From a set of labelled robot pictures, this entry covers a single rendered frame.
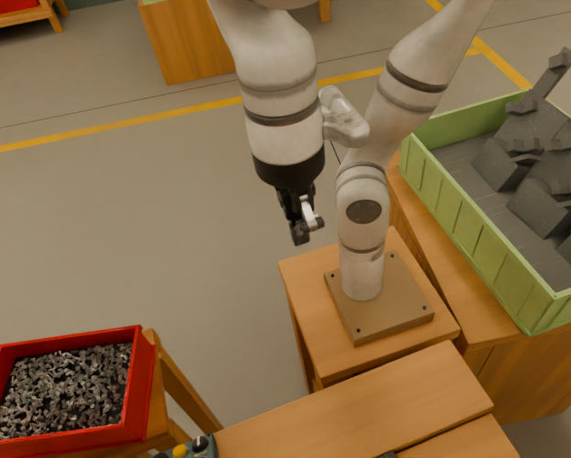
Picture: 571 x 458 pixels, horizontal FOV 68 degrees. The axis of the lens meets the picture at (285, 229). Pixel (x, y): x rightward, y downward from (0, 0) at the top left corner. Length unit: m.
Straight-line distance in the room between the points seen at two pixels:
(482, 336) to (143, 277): 1.70
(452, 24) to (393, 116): 0.14
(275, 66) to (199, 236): 2.04
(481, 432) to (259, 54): 0.73
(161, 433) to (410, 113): 0.78
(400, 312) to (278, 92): 0.67
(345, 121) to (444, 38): 0.21
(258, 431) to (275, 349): 1.08
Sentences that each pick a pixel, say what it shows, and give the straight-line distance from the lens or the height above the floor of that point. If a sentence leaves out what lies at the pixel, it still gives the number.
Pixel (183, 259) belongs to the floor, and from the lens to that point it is 2.29.
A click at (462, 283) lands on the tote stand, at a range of 1.13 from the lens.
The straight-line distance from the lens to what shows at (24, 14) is 5.44.
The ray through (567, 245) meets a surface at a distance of 1.17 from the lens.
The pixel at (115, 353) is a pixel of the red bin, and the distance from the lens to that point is 1.04.
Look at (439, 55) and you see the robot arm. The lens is 0.59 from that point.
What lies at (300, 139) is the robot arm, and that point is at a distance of 0.39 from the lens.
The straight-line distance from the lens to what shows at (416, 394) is 0.86.
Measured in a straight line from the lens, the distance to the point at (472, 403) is 0.88.
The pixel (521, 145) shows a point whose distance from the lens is 1.28.
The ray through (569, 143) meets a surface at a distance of 1.21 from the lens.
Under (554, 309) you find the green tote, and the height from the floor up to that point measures 0.90.
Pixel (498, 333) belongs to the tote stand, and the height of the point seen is 0.79.
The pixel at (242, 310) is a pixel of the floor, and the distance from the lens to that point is 2.02.
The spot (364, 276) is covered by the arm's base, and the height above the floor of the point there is 0.98.
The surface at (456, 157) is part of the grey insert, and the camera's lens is 1.36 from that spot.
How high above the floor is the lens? 1.70
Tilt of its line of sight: 48 degrees down
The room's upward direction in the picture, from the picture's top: 10 degrees counter-clockwise
